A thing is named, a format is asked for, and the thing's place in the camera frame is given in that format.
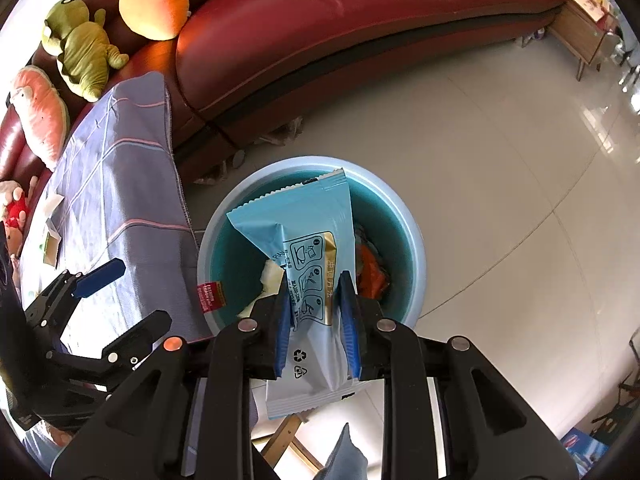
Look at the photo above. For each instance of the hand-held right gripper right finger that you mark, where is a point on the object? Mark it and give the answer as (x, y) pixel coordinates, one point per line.
(349, 335)

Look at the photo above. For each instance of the wooden side table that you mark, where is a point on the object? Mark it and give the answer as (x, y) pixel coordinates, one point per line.
(580, 25)

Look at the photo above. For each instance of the white paper scrap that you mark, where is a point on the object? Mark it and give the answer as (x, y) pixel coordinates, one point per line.
(52, 204)

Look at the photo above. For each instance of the pink plush toy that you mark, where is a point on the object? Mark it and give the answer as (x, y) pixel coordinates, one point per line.
(42, 115)

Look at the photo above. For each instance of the blue plaid tablecloth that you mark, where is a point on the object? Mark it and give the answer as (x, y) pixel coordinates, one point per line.
(130, 170)

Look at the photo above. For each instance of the green plush toy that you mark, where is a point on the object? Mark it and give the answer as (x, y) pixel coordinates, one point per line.
(82, 50)

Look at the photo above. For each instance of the light blue snack packet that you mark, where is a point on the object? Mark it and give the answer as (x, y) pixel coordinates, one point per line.
(305, 225)

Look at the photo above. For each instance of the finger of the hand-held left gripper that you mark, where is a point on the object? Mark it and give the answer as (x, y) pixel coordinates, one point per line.
(150, 327)
(100, 277)

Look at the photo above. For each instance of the orange carrot plush toy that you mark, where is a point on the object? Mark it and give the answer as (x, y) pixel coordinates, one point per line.
(152, 0)

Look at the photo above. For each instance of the teal plastic bin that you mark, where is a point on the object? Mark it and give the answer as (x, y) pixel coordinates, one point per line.
(395, 240)

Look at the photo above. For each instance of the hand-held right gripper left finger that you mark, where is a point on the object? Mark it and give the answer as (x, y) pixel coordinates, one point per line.
(283, 330)

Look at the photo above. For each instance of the dark metal chair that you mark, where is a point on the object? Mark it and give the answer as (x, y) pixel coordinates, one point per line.
(622, 390)

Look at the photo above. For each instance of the dark red leather sofa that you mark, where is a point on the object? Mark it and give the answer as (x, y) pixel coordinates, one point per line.
(325, 20)

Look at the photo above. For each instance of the wooden stool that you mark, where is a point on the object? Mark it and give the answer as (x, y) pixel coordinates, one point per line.
(287, 440)

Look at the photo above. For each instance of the blue printed bag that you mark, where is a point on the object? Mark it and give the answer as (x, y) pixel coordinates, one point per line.
(582, 452)

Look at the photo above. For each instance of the green and white carton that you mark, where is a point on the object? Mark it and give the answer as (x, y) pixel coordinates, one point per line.
(51, 247)

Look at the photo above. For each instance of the red label tag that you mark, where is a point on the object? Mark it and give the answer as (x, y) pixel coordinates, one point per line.
(211, 298)

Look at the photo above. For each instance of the orange wrapper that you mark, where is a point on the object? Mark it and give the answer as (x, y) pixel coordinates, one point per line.
(372, 272)

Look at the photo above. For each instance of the blue grey cloth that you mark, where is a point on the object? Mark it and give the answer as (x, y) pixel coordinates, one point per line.
(345, 455)

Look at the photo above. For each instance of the red and white plush toy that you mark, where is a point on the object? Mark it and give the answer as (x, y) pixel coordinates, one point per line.
(15, 215)

